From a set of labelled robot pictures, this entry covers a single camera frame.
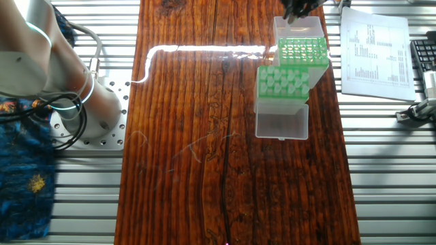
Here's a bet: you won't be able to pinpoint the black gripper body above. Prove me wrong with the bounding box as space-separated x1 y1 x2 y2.
281 0 324 13

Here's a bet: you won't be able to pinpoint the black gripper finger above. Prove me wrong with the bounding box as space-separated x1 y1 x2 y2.
282 5 296 25
292 7 313 20

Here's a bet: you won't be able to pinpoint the clear box with green rack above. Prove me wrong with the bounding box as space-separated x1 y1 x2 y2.
271 15 330 89
253 64 311 141

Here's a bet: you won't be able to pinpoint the printed white paper sheet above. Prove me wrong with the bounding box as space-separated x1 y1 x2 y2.
339 6 417 102

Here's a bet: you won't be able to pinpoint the black keyboard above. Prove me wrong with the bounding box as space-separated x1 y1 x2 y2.
409 39 436 74

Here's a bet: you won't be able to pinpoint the brown wooden board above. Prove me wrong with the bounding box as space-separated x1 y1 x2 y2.
114 0 362 245

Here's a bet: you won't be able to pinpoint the blue starry painted cloth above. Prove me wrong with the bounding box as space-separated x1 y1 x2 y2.
0 6 76 243

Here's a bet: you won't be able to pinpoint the silver camera on stand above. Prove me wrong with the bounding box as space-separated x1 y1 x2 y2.
421 69 436 99

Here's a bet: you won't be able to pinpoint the aluminium camera bracket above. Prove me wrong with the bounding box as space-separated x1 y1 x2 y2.
394 98 436 123

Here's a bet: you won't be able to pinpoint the grey robot cable with connector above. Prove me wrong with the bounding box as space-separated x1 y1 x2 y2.
67 22 104 78

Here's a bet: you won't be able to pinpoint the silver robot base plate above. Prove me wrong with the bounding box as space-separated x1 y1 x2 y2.
50 76 129 151

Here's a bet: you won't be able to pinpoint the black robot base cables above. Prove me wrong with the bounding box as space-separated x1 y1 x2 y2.
0 94 88 151

